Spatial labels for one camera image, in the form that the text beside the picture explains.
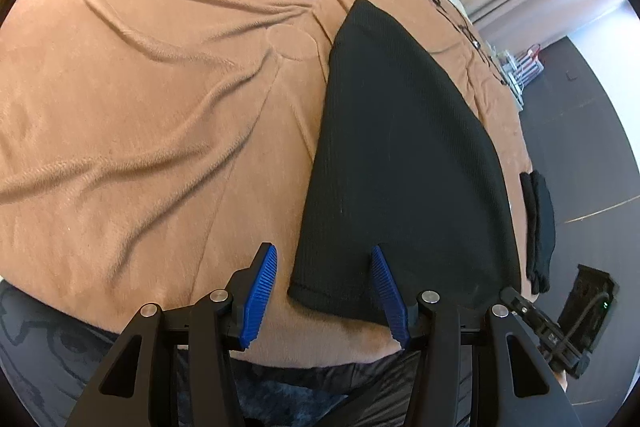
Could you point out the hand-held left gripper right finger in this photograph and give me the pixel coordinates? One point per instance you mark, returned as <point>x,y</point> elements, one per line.
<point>390,297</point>

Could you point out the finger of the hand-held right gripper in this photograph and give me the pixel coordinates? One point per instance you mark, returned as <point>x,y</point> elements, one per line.
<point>545,332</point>

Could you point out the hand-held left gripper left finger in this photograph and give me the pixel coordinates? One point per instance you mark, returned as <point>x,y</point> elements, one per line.
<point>260,297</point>

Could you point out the black ribbed pants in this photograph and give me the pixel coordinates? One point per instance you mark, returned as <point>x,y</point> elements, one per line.
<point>400,167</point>

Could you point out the folded black garment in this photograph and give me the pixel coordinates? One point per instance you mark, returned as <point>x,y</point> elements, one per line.
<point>540,227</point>

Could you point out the person's dark clothing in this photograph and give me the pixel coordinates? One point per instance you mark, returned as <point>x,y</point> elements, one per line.
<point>320,387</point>

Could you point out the brown fleece blanket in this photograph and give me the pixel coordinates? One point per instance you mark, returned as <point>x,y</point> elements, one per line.
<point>150,107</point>

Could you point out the grey printed cloth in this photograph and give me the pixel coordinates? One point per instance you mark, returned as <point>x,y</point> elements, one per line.
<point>40,357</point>

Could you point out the clear plastic organizer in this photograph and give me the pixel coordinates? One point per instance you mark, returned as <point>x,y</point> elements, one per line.
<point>520,72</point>

